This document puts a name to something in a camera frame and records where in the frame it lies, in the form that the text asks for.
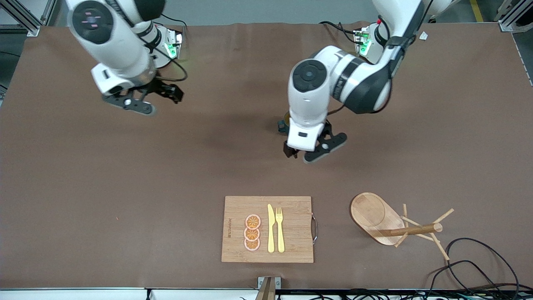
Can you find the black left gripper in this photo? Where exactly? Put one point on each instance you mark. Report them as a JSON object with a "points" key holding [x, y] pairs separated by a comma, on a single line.
{"points": [[289, 149]]}

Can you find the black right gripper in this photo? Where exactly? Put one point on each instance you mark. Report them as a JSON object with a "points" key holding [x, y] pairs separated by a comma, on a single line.
{"points": [[163, 88]]}

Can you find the teal mug with yellow inside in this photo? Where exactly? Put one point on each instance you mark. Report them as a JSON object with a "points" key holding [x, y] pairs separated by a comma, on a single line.
{"points": [[283, 125]]}

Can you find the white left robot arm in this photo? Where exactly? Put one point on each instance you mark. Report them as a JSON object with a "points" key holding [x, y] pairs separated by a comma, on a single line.
{"points": [[308, 91]]}

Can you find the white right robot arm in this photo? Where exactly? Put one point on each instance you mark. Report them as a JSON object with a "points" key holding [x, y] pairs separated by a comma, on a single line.
{"points": [[116, 41]]}

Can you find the wooden mug rack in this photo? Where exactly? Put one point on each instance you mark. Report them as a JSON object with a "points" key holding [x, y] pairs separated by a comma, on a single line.
{"points": [[370, 214]]}

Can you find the orange slice toy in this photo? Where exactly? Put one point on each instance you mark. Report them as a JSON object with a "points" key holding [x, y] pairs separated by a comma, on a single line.
{"points": [[252, 221]]}

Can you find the yellow plastic knife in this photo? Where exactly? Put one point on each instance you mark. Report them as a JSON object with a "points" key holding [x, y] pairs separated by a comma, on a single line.
{"points": [[271, 229]]}

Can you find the yellow plastic fork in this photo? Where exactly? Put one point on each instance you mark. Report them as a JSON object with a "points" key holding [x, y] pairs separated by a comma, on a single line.
{"points": [[280, 233]]}

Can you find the white paper scrap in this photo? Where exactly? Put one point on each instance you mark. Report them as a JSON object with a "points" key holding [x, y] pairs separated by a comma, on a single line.
{"points": [[424, 36]]}

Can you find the aluminium profile post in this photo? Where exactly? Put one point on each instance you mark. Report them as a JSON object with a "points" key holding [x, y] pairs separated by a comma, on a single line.
{"points": [[268, 287]]}

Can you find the aluminium frame profile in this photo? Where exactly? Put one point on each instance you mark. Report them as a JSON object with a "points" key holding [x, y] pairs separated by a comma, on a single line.
{"points": [[510, 18], [25, 21]]}

